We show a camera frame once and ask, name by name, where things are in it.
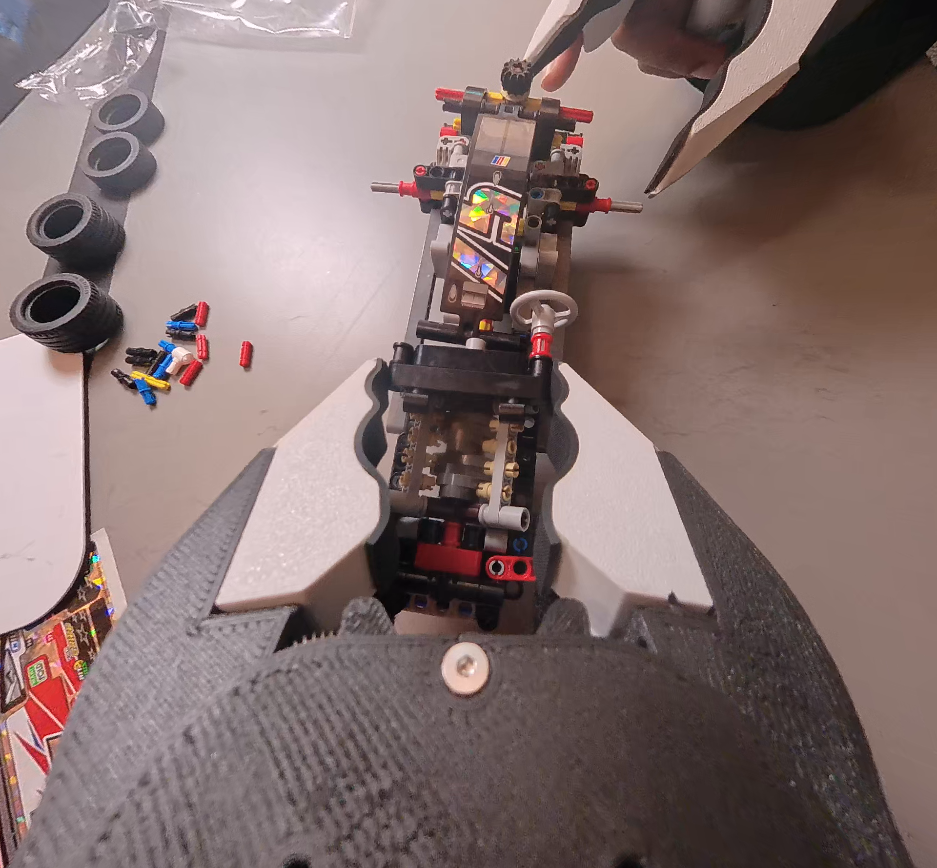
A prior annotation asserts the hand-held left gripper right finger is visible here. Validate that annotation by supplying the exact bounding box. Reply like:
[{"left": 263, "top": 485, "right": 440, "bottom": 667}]
[{"left": 538, "top": 363, "right": 714, "bottom": 636}]

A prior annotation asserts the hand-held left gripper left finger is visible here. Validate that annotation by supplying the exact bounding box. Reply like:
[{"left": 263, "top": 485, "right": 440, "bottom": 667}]
[{"left": 214, "top": 359, "right": 389, "bottom": 616}]

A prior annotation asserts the lego car chassis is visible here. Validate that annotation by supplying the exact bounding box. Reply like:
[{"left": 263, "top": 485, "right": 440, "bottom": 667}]
[{"left": 369, "top": 59, "right": 645, "bottom": 627}]

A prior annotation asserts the white book stand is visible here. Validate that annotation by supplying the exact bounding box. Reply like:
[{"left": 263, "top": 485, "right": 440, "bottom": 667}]
[{"left": 0, "top": 334, "right": 90, "bottom": 635}]

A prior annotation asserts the pile of small lego pins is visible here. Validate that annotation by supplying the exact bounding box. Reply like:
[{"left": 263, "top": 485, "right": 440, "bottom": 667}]
[{"left": 110, "top": 301, "right": 253, "bottom": 406}]

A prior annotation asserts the person's right hand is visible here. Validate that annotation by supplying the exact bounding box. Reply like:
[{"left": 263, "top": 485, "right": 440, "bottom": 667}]
[{"left": 540, "top": 0, "right": 734, "bottom": 93}]

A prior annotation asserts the colourful sticker sheet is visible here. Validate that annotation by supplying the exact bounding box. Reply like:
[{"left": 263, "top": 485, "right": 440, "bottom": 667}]
[{"left": 0, "top": 527, "right": 129, "bottom": 840}]

